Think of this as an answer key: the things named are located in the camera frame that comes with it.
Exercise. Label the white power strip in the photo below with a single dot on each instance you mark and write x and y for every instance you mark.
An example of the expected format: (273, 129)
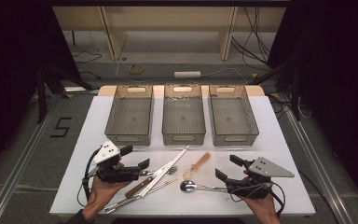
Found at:
(187, 74)

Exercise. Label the smoky clear plastic bin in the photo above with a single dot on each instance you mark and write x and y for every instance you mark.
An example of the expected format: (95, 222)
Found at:
(233, 116)
(130, 116)
(183, 116)

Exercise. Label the amber plastic spoon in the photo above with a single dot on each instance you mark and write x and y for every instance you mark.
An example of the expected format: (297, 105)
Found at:
(201, 161)

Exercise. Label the person's left hand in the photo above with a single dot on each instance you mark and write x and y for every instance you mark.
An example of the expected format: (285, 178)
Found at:
(101, 196)

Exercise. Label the yellow tape roll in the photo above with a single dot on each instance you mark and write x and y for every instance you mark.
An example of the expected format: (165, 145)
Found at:
(131, 70)

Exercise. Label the metal chopstick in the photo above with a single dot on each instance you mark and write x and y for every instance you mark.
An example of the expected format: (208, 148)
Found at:
(127, 203)
(163, 184)

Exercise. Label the beige wooden shelf unit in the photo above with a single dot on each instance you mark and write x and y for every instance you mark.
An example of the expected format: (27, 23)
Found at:
(167, 18)

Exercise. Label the short aluminium rail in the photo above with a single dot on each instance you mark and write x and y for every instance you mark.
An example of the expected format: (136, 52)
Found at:
(74, 89)

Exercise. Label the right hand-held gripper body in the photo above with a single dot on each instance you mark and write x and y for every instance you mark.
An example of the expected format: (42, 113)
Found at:
(254, 186)

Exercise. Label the black metal stand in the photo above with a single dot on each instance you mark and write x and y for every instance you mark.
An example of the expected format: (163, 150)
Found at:
(41, 93)
(296, 93)

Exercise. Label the person's right hand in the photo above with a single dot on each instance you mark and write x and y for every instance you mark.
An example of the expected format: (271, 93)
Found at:
(264, 210)

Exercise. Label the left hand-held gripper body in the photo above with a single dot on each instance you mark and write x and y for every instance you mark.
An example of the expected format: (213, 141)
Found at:
(112, 174)

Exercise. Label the long aluminium floor rail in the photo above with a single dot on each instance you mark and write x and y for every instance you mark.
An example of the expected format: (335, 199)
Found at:
(324, 186)
(11, 180)

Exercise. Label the metal spoon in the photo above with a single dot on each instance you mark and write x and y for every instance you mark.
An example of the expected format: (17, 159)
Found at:
(187, 186)

